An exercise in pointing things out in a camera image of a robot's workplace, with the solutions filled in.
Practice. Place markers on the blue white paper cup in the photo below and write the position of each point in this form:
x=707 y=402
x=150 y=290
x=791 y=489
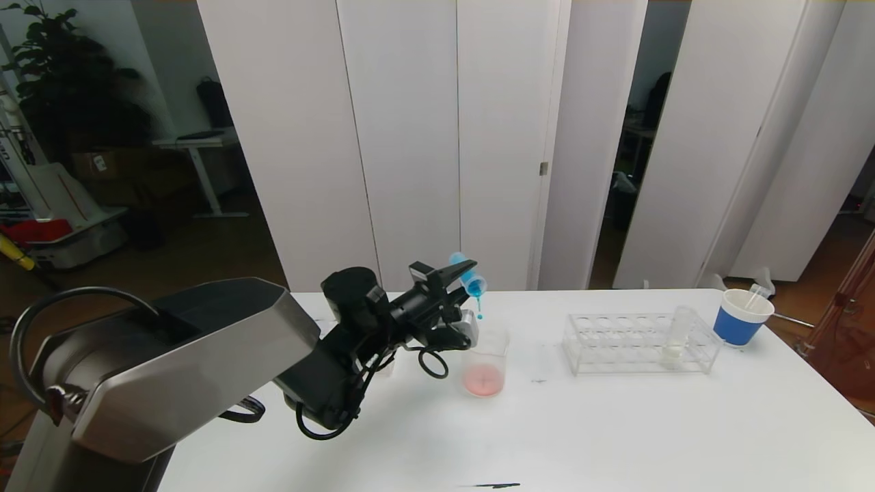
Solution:
x=737 y=331

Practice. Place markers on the brown frame stand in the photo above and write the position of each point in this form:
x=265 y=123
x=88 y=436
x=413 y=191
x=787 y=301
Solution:
x=847 y=355

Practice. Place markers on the test tube with red pigment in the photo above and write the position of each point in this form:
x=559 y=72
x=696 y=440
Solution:
x=755 y=295

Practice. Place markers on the dark green potted plant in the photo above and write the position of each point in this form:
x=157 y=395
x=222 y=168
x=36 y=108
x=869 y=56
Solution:
x=75 y=89

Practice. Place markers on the test tube with pale pigment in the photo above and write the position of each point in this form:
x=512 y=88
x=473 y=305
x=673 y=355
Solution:
x=673 y=354

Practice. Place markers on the white standing desk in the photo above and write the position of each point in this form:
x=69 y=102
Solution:
x=198 y=142

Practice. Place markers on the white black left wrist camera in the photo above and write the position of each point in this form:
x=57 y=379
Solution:
x=467 y=324

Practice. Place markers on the white grey machine base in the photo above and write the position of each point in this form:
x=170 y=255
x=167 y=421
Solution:
x=68 y=198

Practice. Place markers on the thin metal rod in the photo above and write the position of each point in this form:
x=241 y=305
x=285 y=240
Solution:
x=792 y=321

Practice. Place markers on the clear glass beaker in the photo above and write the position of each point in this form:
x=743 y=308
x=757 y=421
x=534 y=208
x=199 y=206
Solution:
x=484 y=383

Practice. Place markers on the test tube with blue pigment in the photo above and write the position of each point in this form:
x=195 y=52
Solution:
x=473 y=283

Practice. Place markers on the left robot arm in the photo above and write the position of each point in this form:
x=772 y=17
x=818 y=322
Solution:
x=171 y=362

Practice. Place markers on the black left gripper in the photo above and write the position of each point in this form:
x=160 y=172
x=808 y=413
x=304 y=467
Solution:
x=428 y=282

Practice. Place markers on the white partition foot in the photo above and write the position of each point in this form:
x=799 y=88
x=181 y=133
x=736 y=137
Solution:
x=714 y=281

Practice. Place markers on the black backpack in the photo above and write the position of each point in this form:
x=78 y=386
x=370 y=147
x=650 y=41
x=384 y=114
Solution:
x=215 y=102

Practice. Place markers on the yellow black tool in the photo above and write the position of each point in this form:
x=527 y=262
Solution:
x=14 y=251

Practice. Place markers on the brown cardboard box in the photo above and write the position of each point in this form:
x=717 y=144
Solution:
x=102 y=171

